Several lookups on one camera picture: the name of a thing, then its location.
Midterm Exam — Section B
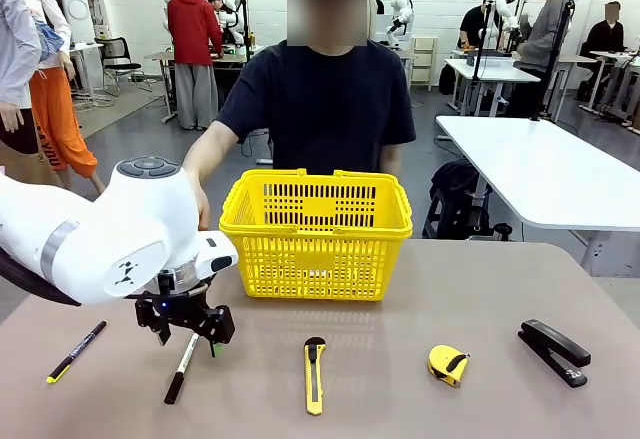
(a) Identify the person in black t-shirt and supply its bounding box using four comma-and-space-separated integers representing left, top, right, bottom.
217, 0, 418, 178

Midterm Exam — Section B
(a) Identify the person in grey sweater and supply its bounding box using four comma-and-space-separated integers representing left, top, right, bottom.
516, 0, 567, 121

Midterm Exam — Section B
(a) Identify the black backpack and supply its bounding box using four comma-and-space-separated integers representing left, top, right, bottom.
422, 158, 495, 240

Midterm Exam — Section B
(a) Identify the white drawer cart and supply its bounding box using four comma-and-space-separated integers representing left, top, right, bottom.
409, 35, 439, 91

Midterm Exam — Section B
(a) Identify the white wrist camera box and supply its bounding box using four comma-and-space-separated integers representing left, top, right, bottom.
198, 231, 240, 280

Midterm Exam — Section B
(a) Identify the yellow tape measure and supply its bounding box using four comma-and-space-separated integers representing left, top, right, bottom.
427, 344, 472, 387

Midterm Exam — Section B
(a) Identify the black office chair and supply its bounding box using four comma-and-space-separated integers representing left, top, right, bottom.
93, 35, 153, 98

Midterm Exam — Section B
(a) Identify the figure in orange trousers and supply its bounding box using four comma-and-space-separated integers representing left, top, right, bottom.
19, 0, 100, 195

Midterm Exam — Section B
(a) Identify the person in red hoodie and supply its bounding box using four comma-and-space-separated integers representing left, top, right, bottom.
166, 0, 225, 131

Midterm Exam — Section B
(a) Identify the person's right forearm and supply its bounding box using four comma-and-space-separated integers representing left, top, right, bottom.
181, 121, 240, 195

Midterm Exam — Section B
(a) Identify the yellow utility knife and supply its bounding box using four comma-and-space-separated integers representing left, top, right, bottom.
303, 336, 327, 416

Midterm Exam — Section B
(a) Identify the small white table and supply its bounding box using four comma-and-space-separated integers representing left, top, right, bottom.
443, 57, 543, 116

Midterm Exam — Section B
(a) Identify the white black-capped marker pen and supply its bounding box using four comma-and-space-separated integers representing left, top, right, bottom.
163, 332, 201, 406

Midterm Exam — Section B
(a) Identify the brown cardboard box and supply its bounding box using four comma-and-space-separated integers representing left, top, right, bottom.
0, 141, 59, 186

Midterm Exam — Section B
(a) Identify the black camera stand pole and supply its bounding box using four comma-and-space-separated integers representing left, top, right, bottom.
528, 0, 577, 123

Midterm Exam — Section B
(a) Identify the black stapler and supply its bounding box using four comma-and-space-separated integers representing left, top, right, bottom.
517, 318, 592, 389

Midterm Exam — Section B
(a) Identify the person's left forearm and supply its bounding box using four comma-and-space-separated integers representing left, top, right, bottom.
378, 141, 404, 178

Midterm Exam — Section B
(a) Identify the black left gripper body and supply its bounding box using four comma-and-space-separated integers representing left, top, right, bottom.
143, 282, 212, 329

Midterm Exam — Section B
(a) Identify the yellow plastic shopping basket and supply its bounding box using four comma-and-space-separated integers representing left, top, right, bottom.
218, 168, 414, 303

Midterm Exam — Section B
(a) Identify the black yellow-tipped highlighter pen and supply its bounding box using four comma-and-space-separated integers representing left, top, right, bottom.
46, 320, 108, 385

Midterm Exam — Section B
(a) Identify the figure in grey-blue shirt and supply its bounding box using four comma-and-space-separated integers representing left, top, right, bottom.
0, 0, 43, 155

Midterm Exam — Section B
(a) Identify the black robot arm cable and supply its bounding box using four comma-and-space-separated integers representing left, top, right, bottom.
0, 247, 82, 308

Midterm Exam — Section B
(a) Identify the person in black shirt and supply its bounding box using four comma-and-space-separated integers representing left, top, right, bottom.
458, 0, 507, 51

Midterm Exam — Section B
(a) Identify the large white table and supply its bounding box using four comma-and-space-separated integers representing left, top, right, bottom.
434, 115, 640, 276

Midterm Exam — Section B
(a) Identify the seated person in black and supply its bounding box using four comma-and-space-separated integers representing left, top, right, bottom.
583, 1, 627, 63

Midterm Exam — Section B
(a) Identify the person's right hand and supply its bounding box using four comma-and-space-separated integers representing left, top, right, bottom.
189, 184, 213, 233

